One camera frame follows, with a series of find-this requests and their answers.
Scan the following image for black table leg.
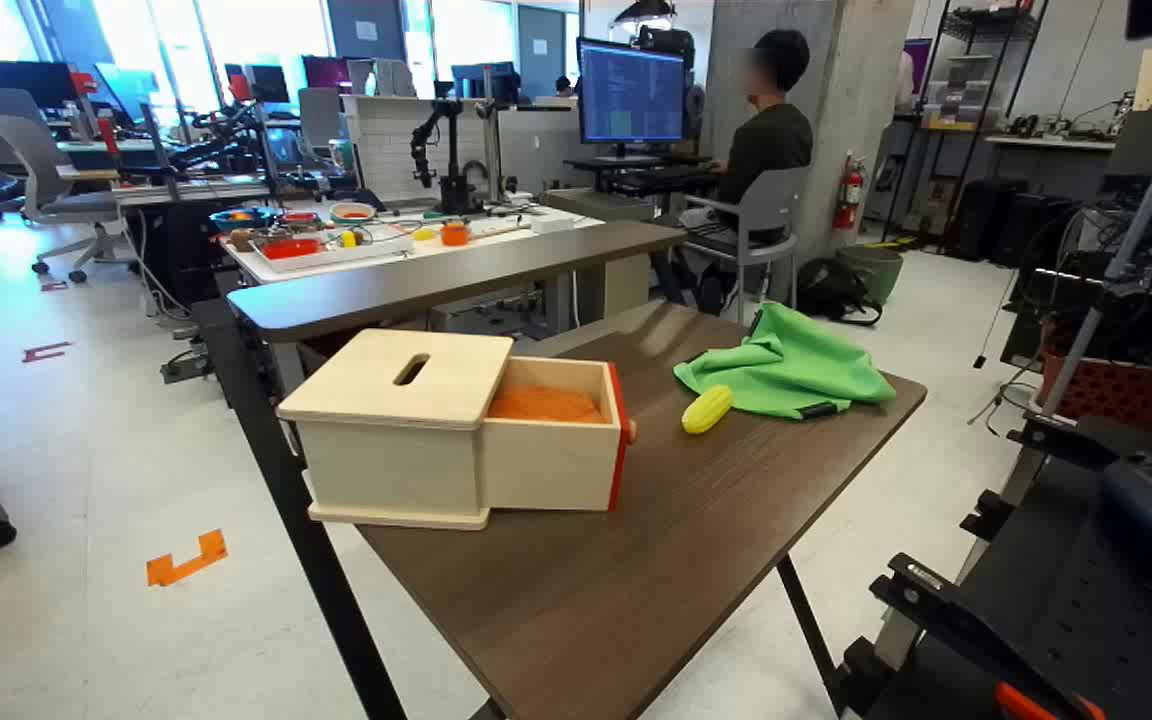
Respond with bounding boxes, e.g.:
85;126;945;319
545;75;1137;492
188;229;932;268
199;301;406;720
773;554;864;716

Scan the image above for wooden box with slot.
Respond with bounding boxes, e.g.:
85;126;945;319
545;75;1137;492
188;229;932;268
275;330;518;536

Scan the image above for black bag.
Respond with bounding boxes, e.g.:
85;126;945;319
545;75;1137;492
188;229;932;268
793;252;880;326

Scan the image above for black shelf rack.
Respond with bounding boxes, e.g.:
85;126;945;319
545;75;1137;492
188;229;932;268
914;0;1048;139

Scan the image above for black clamp with orange handle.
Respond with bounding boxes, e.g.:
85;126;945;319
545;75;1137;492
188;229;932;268
864;548;1111;720

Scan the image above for seated person in dark shirt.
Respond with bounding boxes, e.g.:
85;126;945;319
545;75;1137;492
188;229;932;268
713;23;818;319

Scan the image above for computer monitor with blue screen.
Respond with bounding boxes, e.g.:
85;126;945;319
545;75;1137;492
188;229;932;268
570;33;696;157

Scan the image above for grey top desk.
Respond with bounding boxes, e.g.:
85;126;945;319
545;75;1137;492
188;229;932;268
223;217;687;394

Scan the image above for red fire extinguisher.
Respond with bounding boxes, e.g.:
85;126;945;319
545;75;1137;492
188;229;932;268
829;149;870;240

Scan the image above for red plastic crate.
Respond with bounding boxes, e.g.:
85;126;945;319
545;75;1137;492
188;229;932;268
1034;348;1152;436

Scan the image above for green microfibre cloth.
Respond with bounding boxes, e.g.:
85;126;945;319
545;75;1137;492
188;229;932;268
667;301;899;424

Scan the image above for grey chair with metal legs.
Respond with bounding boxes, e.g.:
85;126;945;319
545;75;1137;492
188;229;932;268
671;165;816;330

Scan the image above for grey swivel office chair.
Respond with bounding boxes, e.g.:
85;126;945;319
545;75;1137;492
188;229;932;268
0;113;142;290

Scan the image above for white tray of toys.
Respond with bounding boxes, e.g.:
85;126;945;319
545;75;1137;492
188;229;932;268
216;195;607;290

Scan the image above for wooden drawer with orange front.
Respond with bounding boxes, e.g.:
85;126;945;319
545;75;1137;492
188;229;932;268
477;354;640;516

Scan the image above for yellow toy corn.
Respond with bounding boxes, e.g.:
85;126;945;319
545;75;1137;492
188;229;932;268
675;379;738;440

